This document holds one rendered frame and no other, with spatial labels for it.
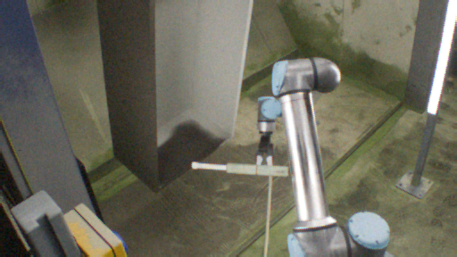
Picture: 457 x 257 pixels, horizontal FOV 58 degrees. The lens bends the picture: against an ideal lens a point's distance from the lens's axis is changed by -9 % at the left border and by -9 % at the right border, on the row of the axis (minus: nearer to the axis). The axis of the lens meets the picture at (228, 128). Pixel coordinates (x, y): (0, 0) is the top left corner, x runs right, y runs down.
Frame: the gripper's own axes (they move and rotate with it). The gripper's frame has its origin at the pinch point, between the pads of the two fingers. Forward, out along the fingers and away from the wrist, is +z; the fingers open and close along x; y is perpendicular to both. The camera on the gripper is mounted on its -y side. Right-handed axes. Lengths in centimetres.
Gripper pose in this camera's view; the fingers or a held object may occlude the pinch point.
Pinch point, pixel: (263, 171)
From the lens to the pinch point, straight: 225.6
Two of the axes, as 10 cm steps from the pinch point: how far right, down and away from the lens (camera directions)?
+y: 1.9, -0.5, 9.8
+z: -0.3, 10.0, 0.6
